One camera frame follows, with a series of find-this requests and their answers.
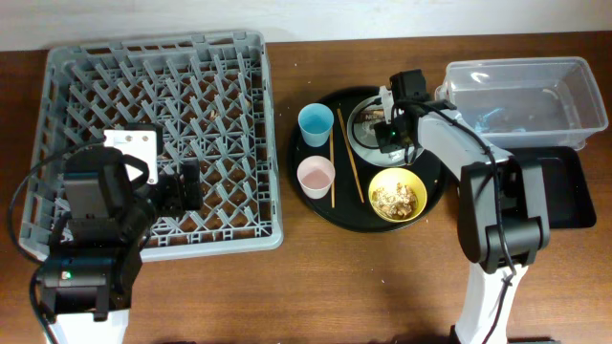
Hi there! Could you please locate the grey round plate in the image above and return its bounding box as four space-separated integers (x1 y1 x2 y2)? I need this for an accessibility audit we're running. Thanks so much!
346 94 422 167

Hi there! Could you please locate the wooden chopstick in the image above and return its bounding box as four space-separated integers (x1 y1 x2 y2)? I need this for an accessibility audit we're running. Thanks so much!
329 126 336 208
337 108 364 204

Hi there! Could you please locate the blue plastic cup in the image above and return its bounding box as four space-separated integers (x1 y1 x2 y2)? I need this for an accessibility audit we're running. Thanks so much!
298 103 334 147

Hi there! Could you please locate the yellow bowl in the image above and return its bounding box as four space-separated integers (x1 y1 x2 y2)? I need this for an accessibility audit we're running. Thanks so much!
368 167 427 223

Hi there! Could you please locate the food scraps and rice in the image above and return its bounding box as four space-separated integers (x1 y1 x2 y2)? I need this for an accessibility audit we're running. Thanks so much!
371 183 418 220

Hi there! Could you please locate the pink plastic cup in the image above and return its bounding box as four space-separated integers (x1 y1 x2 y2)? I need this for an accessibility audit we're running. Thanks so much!
296 156 333 200

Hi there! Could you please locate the gold snack wrapper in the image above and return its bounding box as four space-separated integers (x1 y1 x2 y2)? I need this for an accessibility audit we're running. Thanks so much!
356 110 385 122

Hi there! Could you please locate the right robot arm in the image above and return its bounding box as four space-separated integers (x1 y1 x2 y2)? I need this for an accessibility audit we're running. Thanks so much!
375 70 550 343

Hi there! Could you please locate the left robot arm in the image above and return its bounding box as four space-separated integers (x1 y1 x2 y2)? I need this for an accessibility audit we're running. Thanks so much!
30 124 203 343

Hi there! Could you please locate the grey dishwasher rack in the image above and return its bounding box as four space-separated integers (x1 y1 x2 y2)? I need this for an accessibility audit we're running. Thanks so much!
19 31 283 262

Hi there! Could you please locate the round black tray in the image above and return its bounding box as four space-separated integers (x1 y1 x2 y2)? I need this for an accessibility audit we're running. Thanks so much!
287 86 451 234

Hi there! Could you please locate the clear plastic bin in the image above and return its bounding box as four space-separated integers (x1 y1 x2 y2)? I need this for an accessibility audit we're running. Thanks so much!
435 56 609 150

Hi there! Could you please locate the black rectangular tray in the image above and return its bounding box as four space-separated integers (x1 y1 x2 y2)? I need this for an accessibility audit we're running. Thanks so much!
510 146 597 229

